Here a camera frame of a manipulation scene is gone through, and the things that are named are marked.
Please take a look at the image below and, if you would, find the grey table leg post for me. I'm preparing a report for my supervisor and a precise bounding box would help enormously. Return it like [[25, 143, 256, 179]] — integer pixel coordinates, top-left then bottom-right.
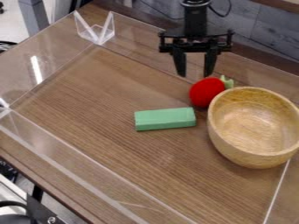
[[17, 0, 49, 36]]

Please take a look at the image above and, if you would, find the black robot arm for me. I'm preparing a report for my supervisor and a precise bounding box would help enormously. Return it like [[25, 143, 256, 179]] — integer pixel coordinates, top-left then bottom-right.
[[157, 0, 233, 78]]

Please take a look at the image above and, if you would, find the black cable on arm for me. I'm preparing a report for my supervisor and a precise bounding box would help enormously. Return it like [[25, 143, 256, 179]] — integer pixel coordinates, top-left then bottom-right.
[[208, 0, 233, 18]]

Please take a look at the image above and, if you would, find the green rectangular block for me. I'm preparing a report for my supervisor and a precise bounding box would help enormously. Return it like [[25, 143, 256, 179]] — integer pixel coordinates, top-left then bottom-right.
[[135, 108, 196, 131]]

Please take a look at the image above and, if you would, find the wooden bowl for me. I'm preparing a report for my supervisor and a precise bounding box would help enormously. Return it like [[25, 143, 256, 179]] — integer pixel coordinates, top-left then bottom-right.
[[207, 87, 299, 169]]

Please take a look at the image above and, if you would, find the black clamp bracket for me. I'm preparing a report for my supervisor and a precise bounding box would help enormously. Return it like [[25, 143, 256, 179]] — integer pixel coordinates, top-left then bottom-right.
[[0, 194, 68, 224]]

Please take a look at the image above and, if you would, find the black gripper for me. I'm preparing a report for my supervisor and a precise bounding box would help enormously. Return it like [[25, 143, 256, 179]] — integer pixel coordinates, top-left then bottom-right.
[[157, 28, 235, 77]]

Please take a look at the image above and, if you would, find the clear acrylic tray wall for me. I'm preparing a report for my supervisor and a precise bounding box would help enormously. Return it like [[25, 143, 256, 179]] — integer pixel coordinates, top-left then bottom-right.
[[0, 8, 299, 224]]

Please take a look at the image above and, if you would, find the red plush fruit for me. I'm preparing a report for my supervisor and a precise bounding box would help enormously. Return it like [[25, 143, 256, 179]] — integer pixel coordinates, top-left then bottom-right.
[[189, 75, 235, 108]]

